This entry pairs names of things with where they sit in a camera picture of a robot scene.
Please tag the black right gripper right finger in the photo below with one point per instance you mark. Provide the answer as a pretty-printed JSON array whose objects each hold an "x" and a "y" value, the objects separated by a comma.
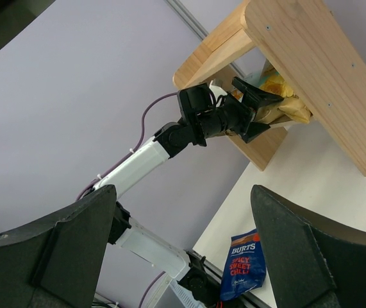
[{"x": 313, "y": 261}]

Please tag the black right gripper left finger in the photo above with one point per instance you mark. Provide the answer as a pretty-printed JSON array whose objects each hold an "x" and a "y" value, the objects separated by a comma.
[{"x": 55, "y": 261}]

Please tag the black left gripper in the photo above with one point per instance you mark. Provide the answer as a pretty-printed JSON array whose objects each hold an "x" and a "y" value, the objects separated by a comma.
[{"x": 237, "y": 116}]

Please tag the tan kettle cooked chips bag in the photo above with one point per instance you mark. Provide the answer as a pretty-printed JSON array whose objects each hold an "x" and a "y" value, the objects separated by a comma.
[{"x": 290, "y": 109}]

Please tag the blue Burts spicy chilli bag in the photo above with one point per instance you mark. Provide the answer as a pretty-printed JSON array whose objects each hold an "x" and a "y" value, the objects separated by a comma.
[{"x": 245, "y": 267}]

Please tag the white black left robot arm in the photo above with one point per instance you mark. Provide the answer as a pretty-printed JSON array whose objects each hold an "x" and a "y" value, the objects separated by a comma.
[{"x": 177, "y": 200}]

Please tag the wooden two-tier shelf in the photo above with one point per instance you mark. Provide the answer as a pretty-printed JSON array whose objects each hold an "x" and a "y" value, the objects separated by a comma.
[{"x": 314, "y": 69}]

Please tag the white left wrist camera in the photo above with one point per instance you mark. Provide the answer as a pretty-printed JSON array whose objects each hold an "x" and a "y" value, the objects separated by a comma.
[{"x": 216, "y": 91}]

